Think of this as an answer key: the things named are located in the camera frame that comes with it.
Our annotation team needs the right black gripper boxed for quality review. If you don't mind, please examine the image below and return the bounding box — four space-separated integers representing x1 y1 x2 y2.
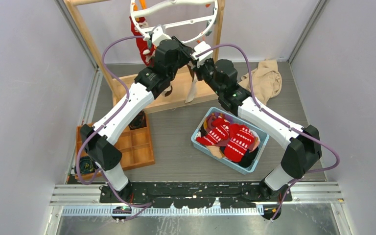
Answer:
191 57 223 96

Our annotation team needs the beige brown striped sock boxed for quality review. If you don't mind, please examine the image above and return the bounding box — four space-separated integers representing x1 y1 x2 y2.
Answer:
161 85 173 97

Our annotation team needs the red white patterned sock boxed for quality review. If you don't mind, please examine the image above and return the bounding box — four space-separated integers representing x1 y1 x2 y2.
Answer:
196 117 230 146

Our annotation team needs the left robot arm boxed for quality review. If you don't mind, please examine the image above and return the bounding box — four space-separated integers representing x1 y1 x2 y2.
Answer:
79 37 194 203

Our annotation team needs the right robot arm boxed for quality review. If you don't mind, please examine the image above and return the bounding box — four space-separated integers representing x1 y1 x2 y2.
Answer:
192 59 322 201

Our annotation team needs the wooden hanger stand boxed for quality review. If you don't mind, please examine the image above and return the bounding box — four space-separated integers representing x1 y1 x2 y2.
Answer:
64 0 225 113

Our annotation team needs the white round clip hanger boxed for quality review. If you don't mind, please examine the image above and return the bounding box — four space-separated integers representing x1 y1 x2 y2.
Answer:
130 0 222 44

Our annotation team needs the beige cloth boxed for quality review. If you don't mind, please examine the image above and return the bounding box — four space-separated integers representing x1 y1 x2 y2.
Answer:
251 59 282 105

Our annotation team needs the wooden compartment tray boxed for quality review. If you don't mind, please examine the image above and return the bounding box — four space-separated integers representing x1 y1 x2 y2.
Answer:
79 111 155 181

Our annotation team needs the blue plastic basket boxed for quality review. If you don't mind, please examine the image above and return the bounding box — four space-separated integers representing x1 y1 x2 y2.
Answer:
191 107 270 175

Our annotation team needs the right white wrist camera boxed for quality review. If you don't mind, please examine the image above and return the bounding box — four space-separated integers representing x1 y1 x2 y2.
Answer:
191 41 213 67

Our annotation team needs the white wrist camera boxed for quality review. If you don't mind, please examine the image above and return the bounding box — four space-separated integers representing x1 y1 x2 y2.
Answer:
141 25 171 47
191 41 213 67

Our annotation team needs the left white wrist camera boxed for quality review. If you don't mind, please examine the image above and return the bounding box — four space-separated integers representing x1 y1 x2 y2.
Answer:
141 25 171 47

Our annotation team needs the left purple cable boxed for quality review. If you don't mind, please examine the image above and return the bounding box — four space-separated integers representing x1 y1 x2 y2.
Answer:
75 35 148 186

